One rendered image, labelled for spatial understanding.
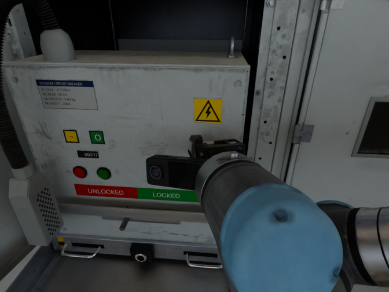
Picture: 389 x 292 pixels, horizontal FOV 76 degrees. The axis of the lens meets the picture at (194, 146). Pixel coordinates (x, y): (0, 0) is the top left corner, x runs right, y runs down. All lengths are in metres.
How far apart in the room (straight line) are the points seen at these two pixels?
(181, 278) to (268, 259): 0.57
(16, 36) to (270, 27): 0.60
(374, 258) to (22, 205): 0.60
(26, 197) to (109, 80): 0.29
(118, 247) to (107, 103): 0.42
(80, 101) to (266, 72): 0.42
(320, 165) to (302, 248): 0.55
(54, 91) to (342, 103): 0.64
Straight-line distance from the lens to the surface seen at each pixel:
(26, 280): 0.84
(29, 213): 0.65
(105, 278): 0.80
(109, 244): 0.79
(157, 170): 0.39
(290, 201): 0.20
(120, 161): 0.60
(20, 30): 0.80
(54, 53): 0.61
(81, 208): 0.68
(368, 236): 0.35
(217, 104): 0.50
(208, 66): 0.48
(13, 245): 0.94
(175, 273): 0.77
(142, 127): 0.54
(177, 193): 0.62
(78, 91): 0.57
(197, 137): 0.43
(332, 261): 0.23
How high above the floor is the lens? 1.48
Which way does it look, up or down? 28 degrees down
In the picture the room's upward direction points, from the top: straight up
